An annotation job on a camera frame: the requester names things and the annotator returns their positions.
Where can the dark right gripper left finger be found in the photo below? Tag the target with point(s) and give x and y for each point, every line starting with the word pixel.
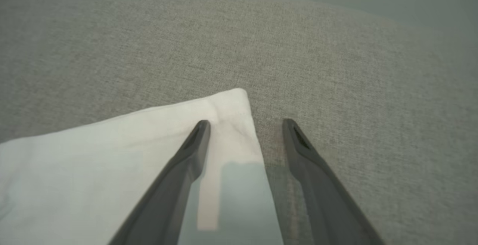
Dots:
pixel 171 192

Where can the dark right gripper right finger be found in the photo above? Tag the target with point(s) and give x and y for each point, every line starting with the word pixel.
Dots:
pixel 325 192

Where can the red and white jersey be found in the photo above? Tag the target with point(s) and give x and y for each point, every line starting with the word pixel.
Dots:
pixel 74 170

